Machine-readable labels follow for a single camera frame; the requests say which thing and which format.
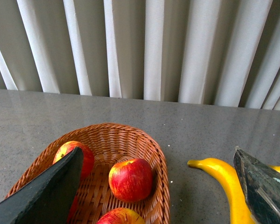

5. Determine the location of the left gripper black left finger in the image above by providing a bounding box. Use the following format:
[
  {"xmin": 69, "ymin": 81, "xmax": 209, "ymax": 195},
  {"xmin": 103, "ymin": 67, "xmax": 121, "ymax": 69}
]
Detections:
[{"xmin": 0, "ymin": 147, "xmax": 84, "ymax": 224}]

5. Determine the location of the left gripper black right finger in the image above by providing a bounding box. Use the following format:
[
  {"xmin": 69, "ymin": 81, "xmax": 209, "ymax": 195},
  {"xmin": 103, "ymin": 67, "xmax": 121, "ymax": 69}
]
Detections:
[{"xmin": 233, "ymin": 147, "xmax": 280, "ymax": 224}]

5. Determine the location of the yellow plastic banana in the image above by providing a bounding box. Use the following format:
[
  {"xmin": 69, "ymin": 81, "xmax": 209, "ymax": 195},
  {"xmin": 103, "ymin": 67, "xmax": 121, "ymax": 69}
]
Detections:
[{"xmin": 187, "ymin": 157, "xmax": 280, "ymax": 224}]

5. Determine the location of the red apple with stem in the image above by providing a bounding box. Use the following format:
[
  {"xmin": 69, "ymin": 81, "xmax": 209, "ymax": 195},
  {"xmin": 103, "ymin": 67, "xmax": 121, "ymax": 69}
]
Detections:
[{"xmin": 108, "ymin": 158, "xmax": 153, "ymax": 203}]

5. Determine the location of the red yellow apple in basket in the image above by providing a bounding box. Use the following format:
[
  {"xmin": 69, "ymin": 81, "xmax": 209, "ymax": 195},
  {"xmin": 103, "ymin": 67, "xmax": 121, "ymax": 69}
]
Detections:
[{"xmin": 52, "ymin": 140, "xmax": 94, "ymax": 181}]

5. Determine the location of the left brown wicker basket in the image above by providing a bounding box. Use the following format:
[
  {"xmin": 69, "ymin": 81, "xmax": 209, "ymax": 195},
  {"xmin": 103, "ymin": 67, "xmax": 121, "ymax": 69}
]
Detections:
[{"xmin": 9, "ymin": 123, "xmax": 170, "ymax": 224}]

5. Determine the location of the white pleated curtain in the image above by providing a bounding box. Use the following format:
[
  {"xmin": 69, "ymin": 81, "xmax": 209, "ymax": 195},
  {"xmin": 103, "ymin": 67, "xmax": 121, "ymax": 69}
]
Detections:
[{"xmin": 0, "ymin": 0, "xmax": 280, "ymax": 111}]

